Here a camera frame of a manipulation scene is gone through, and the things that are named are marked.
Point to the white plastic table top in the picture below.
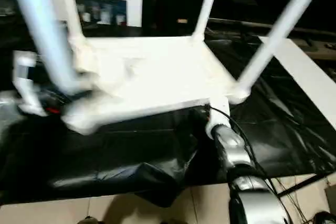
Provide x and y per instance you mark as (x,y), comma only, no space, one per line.
(147,72)

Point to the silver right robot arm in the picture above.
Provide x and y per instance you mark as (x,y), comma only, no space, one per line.
(236,161)

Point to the black plastic mat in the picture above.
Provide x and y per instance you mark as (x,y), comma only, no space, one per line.
(105,156)

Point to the small yellow label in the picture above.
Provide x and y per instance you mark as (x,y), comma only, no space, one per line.
(182,21)

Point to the white flat panel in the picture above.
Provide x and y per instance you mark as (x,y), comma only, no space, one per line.
(310,72)

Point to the black stand leg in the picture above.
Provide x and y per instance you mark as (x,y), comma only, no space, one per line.
(299,184)

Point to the grey floor power box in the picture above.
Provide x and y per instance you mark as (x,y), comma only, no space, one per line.
(331,198)

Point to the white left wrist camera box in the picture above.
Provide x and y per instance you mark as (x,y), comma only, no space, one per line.
(26,85)

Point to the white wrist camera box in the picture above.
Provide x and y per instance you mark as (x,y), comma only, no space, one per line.
(218,114)
(26,85)

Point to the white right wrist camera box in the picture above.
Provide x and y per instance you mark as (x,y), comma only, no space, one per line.
(218,114)

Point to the dark horizontal rail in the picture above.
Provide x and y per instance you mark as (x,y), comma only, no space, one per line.
(273,27)

